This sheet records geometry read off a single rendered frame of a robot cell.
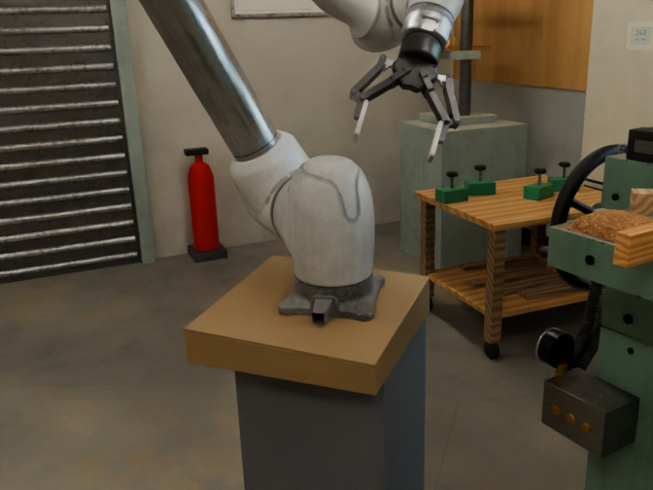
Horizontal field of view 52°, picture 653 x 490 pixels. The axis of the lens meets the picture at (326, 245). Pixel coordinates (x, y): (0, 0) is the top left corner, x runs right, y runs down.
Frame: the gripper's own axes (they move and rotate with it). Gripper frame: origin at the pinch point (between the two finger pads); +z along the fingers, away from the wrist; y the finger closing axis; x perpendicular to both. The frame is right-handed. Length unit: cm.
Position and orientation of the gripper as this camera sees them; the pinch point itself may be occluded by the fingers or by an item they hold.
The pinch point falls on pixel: (395, 143)
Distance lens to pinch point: 119.6
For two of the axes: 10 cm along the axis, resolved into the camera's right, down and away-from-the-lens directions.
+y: 9.6, 2.8, -0.3
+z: -2.8, 9.2, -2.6
